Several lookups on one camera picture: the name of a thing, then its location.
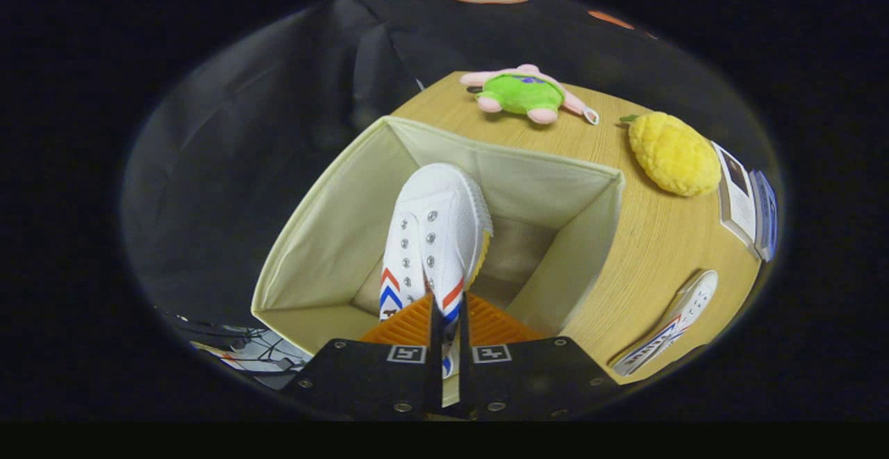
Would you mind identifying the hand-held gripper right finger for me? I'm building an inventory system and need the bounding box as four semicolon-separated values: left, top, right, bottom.
458;292;622;422

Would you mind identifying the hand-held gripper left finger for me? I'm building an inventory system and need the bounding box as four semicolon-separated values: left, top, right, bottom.
281;292;445;422

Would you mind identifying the white striped canvas shoe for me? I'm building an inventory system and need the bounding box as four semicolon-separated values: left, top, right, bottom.
611;269;720;376
379;162;494;378

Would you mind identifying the beige fabric storage box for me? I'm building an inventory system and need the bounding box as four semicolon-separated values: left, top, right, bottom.
250;115;626;408

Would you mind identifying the pink star plush toy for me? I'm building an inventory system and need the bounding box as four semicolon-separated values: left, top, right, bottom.
458;64;600;126

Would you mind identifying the yellow pineapple plush toy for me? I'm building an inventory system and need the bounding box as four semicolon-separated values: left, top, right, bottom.
620;112;723;197

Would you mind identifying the white booklet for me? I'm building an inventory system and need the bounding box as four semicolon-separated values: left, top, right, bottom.
710;141;759;251

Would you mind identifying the blue book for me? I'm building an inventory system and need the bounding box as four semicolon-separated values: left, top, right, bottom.
749;169;779;263

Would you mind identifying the black cables bundle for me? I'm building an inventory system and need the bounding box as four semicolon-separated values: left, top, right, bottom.
156;306;313;392

